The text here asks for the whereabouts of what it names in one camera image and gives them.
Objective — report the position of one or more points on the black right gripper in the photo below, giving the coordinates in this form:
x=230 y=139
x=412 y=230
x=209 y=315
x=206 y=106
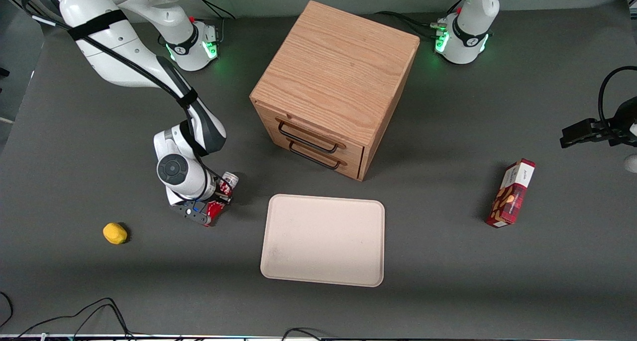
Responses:
x=219 y=195

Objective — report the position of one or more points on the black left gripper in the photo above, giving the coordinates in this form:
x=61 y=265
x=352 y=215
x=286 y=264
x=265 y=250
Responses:
x=610 y=130

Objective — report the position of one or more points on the red coke bottle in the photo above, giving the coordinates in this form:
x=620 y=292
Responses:
x=230 y=180

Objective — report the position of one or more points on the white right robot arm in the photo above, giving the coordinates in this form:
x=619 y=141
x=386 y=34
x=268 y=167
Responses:
x=129 y=62

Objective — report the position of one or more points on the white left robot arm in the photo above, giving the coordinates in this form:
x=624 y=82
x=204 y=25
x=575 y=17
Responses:
x=470 y=27

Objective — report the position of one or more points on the beige rectangular tray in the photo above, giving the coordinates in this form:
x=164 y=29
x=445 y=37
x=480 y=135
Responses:
x=323 y=240

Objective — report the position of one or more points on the red snack box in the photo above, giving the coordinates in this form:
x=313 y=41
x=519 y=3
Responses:
x=511 y=194

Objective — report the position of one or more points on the yellow lemon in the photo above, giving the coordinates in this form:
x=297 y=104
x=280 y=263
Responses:
x=115 y=233

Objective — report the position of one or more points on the wooden drawer cabinet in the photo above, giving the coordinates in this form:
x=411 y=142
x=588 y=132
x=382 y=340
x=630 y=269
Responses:
x=338 y=77

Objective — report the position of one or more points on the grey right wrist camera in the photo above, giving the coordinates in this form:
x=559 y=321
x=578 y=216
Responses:
x=191 y=213

